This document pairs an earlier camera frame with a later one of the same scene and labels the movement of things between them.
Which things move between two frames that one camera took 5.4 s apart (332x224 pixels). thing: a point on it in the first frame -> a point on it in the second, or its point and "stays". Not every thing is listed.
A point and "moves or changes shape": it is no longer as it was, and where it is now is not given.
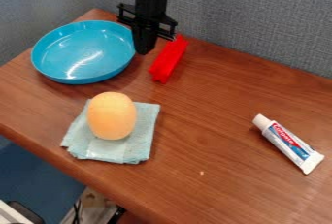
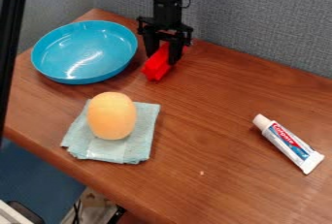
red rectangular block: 168,58 moves or changes shape
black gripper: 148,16 -> 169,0
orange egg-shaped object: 111,112 stays
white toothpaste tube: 296,151 stays
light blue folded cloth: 130,149 stays
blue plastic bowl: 83,51 stays
